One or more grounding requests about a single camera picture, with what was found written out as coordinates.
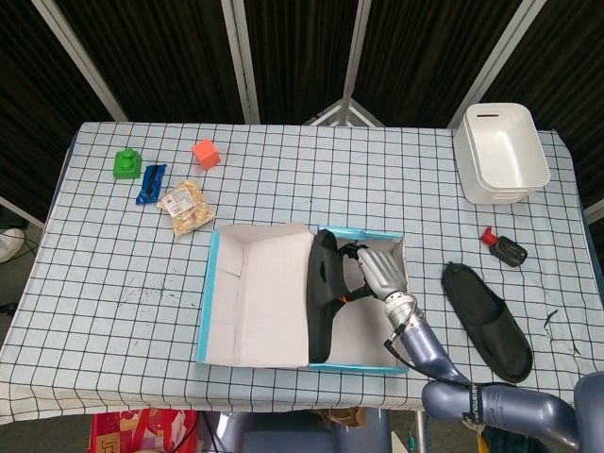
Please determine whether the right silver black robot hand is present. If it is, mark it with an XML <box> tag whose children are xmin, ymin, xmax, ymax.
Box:
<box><xmin>335</xmin><ymin>239</ymin><xmax>409</xmax><ymax>306</ymax></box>

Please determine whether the black rubber slipper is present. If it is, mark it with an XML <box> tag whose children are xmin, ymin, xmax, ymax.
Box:
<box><xmin>305</xmin><ymin>229</ymin><xmax>374</xmax><ymax>362</ymax></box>
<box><xmin>440</xmin><ymin>260</ymin><xmax>535</xmax><ymax>384</ymax></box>

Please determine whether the light blue cardboard shoe box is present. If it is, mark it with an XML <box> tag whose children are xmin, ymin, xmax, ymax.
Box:
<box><xmin>195</xmin><ymin>222</ymin><xmax>411</xmax><ymax>377</ymax></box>

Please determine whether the white blue grid tablecloth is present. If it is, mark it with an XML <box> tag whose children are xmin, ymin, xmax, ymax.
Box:
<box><xmin>0</xmin><ymin>121</ymin><xmax>604</xmax><ymax>422</ymax></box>

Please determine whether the red patterned bag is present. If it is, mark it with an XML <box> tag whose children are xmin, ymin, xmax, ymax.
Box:
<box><xmin>89</xmin><ymin>409</ymin><xmax>199</xmax><ymax>453</ymax></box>

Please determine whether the black bottle with red cap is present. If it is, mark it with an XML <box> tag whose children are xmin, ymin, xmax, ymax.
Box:
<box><xmin>479</xmin><ymin>226</ymin><xmax>529</xmax><ymax>269</ymax></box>

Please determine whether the white plastic basket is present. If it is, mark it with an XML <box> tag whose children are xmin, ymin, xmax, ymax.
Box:
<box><xmin>461</xmin><ymin>102</ymin><xmax>551</xmax><ymax>193</ymax></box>
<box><xmin>453</xmin><ymin>112</ymin><xmax>529</xmax><ymax>206</ymax></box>

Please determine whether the brown paper bag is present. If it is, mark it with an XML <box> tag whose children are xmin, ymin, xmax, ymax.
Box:
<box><xmin>318</xmin><ymin>408</ymin><xmax>368</xmax><ymax>428</ymax></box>

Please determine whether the white triangular screen foot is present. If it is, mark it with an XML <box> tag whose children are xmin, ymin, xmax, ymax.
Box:
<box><xmin>301</xmin><ymin>98</ymin><xmax>386</xmax><ymax>127</ymax></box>

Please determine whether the dark blue chair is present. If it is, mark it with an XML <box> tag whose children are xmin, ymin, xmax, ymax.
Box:
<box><xmin>207</xmin><ymin>409</ymin><xmax>393</xmax><ymax>453</ymax></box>

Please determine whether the blue denim trouser leg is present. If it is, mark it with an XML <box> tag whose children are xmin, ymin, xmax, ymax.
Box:
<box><xmin>477</xmin><ymin>414</ymin><xmax>542</xmax><ymax>453</ymax></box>

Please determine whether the clear bag of beige snacks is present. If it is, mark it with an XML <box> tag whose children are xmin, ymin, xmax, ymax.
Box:
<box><xmin>156</xmin><ymin>177</ymin><xmax>217</xmax><ymax>238</ymax></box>

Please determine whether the orange cube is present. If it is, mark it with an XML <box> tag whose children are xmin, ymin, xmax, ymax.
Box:
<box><xmin>192</xmin><ymin>138</ymin><xmax>223</xmax><ymax>170</ymax></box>

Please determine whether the black pleated screen panel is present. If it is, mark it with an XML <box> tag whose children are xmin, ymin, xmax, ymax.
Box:
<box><xmin>56</xmin><ymin>0</ymin><xmax>246</xmax><ymax>125</ymax></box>
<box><xmin>353</xmin><ymin>0</ymin><xmax>525</xmax><ymax>127</ymax></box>
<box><xmin>480</xmin><ymin>0</ymin><xmax>604</xmax><ymax>209</ymax></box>
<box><xmin>240</xmin><ymin>0</ymin><xmax>362</xmax><ymax>125</ymax></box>
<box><xmin>0</xmin><ymin>0</ymin><xmax>119</xmax><ymax>223</ymax></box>

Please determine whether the blue snack wrapper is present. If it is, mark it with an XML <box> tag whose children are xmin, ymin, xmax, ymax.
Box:
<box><xmin>135</xmin><ymin>163</ymin><xmax>168</xmax><ymax>206</ymax></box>

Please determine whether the green toy building block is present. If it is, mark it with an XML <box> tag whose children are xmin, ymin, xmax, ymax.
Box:
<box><xmin>112</xmin><ymin>146</ymin><xmax>143</xmax><ymax>180</ymax></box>

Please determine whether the black robot wrist cable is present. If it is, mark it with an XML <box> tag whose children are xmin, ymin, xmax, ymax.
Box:
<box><xmin>382</xmin><ymin>301</ymin><xmax>468</xmax><ymax>383</ymax></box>

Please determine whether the white screen frame post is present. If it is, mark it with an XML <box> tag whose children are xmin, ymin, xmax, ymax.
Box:
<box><xmin>30</xmin><ymin>0</ymin><xmax>129</xmax><ymax>123</ymax></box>
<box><xmin>220</xmin><ymin>0</ymin><xmax>261</xmax><ymax>125</ymax></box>
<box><xmin>447</xmin><ymin>0</ymin><xmax>537</xmax><ymax>128</ymax></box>
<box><xmin>340</xmin><ymin>0</ymin><xmax>374</xmax><ymax>125</ymax></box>

